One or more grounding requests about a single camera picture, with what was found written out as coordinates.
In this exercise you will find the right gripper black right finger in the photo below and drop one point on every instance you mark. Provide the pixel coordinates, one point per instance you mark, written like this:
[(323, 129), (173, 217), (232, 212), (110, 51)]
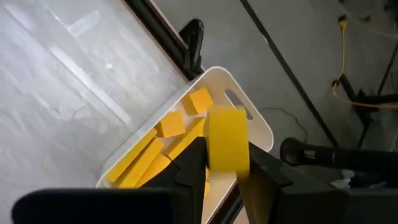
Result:
[(295, 205)]

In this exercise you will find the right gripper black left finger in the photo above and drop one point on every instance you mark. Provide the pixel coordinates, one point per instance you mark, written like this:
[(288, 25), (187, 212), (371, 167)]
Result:
[(155, 205)]

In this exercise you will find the yellow bar block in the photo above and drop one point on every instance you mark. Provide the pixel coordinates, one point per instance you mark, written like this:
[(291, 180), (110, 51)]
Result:
[(154, 170), (228, 140), (206, 186), (186, 138), (141, 168), (132, 159)]

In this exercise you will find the person's shoe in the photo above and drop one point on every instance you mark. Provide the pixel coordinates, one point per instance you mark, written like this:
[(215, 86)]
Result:
[(342, 183)]

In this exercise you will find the black floor stand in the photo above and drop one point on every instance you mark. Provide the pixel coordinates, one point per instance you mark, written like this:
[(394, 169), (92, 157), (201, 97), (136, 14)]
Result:
[(326, 155)]

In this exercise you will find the white plastic bin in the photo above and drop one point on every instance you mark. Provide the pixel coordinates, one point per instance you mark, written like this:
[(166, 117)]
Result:
[(224, 81)]

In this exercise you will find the white plastic table sheet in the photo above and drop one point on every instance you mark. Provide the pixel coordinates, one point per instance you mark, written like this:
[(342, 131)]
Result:
[(62, 93)]

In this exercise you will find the black floor frame legs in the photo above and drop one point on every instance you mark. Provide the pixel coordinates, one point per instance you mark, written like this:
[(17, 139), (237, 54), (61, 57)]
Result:
[(354, 96)]

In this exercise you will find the black frame clamp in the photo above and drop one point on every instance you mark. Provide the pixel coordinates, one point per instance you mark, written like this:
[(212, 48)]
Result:
[(193, 43)]

